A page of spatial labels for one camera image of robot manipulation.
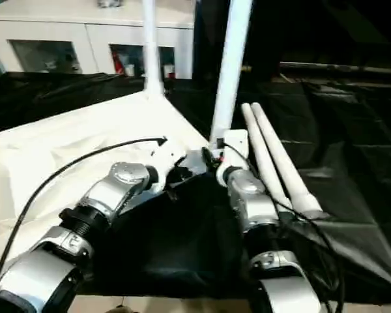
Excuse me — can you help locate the black mat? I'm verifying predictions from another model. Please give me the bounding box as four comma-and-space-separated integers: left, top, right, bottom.
0, 68, 391, 304

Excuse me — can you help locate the black furniture with gold label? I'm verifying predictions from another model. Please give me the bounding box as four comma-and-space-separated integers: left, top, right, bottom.
193, 0, 391, 82

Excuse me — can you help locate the white plastic table leg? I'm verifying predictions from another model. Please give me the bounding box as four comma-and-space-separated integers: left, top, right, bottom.
207, 0, 255, 151
240, 103, 295, 213
141, 0, 166, 98
250, 102, 328, 221

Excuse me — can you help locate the white plastic table top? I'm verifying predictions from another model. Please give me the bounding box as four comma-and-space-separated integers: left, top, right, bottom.
0, 90, 213, 278

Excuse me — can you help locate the white cabinet with glass doors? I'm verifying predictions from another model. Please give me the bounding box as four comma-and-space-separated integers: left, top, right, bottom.
0, 0, 196, 80

